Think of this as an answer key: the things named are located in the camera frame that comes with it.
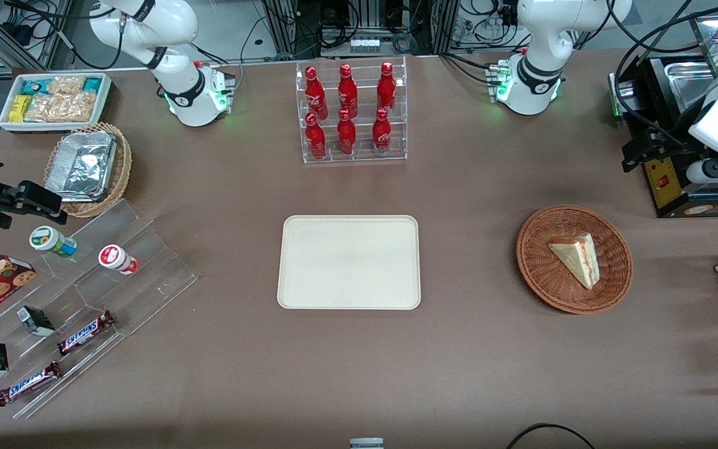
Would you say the brown round wicker basket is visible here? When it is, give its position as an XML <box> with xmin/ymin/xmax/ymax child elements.
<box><xmin>516</xmin><ymin>205</ymin><xmax>634</xmax><ymax>314</ymax></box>

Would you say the green lid yogurt cup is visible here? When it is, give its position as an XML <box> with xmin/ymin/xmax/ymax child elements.
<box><xmin>29</xmin><ymin>226</ymin><xmax>78</xmax><ymax>258</ymax></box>

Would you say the clear acrylic stepped shelf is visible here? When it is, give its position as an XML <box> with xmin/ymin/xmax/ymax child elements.
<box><xmin>0</xmin><ymin>198</ymin><xmax>199</xmax><ymax>420</ymax></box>

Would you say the clear cracker bag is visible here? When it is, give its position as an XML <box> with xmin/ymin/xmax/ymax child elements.
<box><xmin>25</xmin><ymin>94</ymin><xmax>64</xmax><ymax>122</ymax></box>
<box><xmin>47</xmin><ymin>76</ymin><xmax>87</xmax><ymax>95</ymax></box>
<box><xmin>60</xmin><ymin>92</ymin><xmax>98</xmax><ymax>122</ymax></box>

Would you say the black floor cable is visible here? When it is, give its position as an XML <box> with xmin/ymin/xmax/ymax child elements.
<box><xmin>506</xmin><ymin>423</ymin><xmax>596</xmax><ymax>449</ymax></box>

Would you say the cream rectangular tray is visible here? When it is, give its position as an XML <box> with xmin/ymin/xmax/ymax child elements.
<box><xmin>277</xmin><ymin>215</ymin><xmax>422</xmax><ymax>311</ymax></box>

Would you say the Snickers chocolate bar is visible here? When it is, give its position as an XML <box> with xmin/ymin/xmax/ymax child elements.
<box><xmin>0</xmin><ymin>361</ymin><xmax>63</xmax><ymax>407</ymax></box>
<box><xmin>57</xmin><ymin>310</ymin><xmax>115</xmax><ymax>356</ymax></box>

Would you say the clear acrylic bottle rack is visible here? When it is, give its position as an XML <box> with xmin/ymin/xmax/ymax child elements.
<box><xmin>295</xmin><ymin>56</ymin><xmax>408</xmax><ymax>165</ymax></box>

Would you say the black sealing machine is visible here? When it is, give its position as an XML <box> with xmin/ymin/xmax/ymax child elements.
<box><xmin>608</xmin><ymin>55</ymin><xmax>718</xmax><ymax>219</ymax></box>

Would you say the red cola bottle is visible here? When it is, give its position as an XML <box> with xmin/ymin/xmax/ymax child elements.
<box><xmin>377</xmin><ymin>61</ymin><xmax>396</xmax><ymax>113</ymax></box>
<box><xmin>304</xmin><ymin>65</ymin><xmax>327</xmax><ymax>119</ymax></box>
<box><xmin>372</xmin><ymin>107</ymin><xmax>392</xmax><ymax>155</ymax></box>
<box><xmin>337</xmin><ymin>109</ymin><xmax>357</xmax><ymax>157</ymax></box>
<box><xmin>337</xmin><ymin>64</ymin><xmax>358</xmax><ymax>118</ymax></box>
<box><xmin>305</xmin><ymin>112</ymin><xmax>327</xmax><ymax>160</ymax></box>

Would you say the aluminium foil tray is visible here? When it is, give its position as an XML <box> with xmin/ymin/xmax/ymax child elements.
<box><xmin>45</xmin><ymin>130</ymin><xmax>118</xmax><ymax>203</ymax></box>

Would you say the white rectangular snack bin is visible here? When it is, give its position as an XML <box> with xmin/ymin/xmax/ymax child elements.
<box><xmin>0</xmin><ymin>72</ymin><xmax>113</xmax><ymax>133</ymax></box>

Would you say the light tan wicker basket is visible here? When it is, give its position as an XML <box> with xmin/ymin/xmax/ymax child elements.
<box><xmin>44</xmin><ymin>122</ymin><xmax>133</xmax><ymax>218</ymax></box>

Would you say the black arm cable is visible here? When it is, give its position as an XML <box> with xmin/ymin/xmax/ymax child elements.
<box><xmin>613</xmin><ymin>0</ymin><xmax>718</xmax><ymax>147</ymax></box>

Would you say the red lid yogurt cup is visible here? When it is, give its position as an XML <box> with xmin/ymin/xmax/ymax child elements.
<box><xmin>98</xmin><ymin>244</ymin><xmax>140</xmax><ymax>276</ymax></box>

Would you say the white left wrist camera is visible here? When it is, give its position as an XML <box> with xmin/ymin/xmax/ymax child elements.
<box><xmin>686</xmin><ymin>160</ymin><xmax>718</xmax><ymax>185</ymax></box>

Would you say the triangular sandwich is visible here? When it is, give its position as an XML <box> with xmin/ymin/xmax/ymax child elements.
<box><xmin>548</xmin><ymin>233</ymin><xmax>601</xmax><ymax>291</ymax></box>

